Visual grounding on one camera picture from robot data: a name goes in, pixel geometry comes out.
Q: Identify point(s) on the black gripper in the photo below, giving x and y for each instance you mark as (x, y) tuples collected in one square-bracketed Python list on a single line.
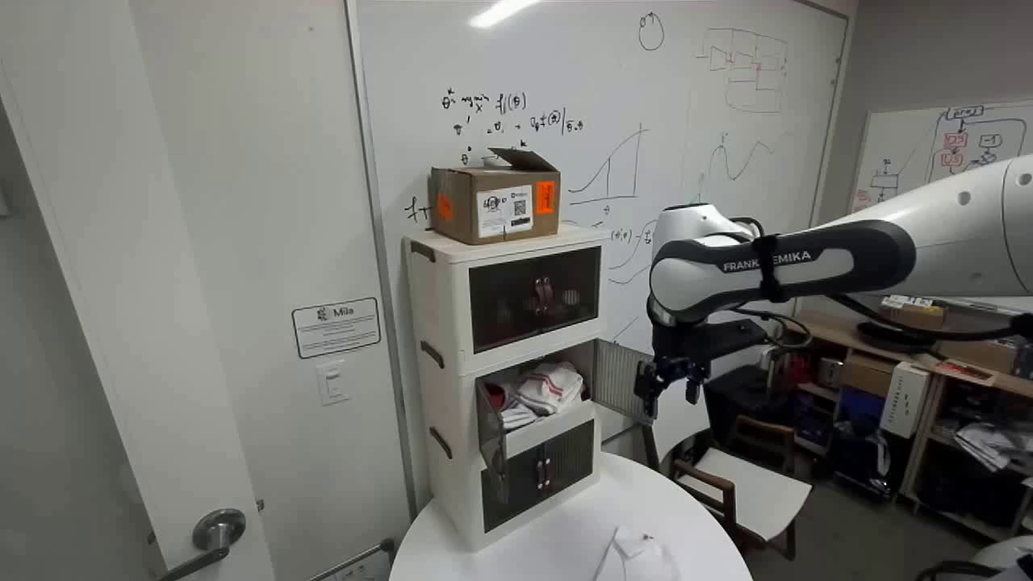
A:
[(678, 340)]

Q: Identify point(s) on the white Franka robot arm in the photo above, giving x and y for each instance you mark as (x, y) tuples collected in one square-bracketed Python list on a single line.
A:
[(947, 236)]

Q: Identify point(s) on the white stacked storage cabinet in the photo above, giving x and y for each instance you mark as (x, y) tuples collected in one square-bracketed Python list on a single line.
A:
[(441, 313)]

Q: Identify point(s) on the white room door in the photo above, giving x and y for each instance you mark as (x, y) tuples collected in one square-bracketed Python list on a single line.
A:
[(99, 271)]

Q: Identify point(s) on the white cloth red stripes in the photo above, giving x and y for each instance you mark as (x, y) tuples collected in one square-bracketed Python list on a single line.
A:
[(554, 386)]

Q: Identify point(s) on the wooden chair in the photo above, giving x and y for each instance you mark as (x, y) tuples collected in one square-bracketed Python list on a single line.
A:
[(743, 502)]

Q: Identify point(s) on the white cloth blue stripes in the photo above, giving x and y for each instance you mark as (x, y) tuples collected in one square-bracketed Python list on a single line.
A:
[(518, 414)]

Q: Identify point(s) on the crumpled white cloth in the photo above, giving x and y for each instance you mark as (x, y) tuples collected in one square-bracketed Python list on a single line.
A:
[(636, 558)]

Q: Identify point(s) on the brown cardboard box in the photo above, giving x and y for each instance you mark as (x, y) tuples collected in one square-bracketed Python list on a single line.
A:
[(867, 374)]

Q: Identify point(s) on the round white table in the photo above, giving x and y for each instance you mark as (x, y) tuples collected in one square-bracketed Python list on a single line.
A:
[(538, 537)]

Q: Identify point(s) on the cardboard box with orange stickers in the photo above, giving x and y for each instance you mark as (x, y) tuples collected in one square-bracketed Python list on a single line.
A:
[(488, 205)]

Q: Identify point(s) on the cluttered wooden shelf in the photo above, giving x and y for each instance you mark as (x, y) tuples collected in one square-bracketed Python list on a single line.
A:
[(957, 431)]

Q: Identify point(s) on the small whiteboard with drawings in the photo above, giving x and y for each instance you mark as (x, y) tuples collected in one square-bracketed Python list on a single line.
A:
[(936, 148)]

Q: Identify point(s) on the large wall whiteboard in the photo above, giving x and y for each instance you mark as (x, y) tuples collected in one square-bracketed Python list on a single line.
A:
[(690, 109)]

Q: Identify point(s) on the white light switch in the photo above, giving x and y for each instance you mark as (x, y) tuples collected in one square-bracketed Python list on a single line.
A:
[(334, 386)]

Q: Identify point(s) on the white wall sign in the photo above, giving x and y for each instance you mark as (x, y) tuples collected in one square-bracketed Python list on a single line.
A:
[(336, 327)]

